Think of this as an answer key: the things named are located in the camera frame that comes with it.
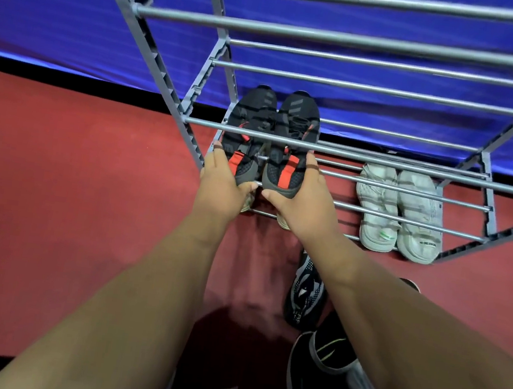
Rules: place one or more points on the person's left hand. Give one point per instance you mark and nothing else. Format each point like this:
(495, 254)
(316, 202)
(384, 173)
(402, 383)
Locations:
(218, 196)

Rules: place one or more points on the person's right hand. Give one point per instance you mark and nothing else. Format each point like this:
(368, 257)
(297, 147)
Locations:
(310, 213)

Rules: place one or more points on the person's right thumb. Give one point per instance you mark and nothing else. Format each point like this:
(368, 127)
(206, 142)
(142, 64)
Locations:
(275, 197)

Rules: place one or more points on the person's left thumb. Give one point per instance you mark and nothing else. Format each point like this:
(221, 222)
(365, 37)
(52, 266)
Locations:
(245, 190)

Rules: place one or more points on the person's left forearm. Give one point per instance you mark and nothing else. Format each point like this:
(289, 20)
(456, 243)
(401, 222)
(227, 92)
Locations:
(127, 321)

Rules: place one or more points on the person's right forearm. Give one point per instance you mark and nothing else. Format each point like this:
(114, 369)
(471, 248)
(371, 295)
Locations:
(405, 353)

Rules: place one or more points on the black shoe with white pattern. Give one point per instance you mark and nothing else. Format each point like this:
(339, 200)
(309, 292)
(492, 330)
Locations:
(305, 295)

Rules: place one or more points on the black shoe toe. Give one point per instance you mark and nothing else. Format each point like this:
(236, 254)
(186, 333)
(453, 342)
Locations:
(410, 285)

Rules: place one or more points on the grey metal shoe rack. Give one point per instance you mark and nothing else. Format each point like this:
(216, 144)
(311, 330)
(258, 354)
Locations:
(352, 39)

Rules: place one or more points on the black and white sneaker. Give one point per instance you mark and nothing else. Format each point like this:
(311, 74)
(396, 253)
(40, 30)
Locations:
(331, 376)

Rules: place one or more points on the blue tarp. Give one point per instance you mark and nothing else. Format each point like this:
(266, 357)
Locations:
(50, 9)

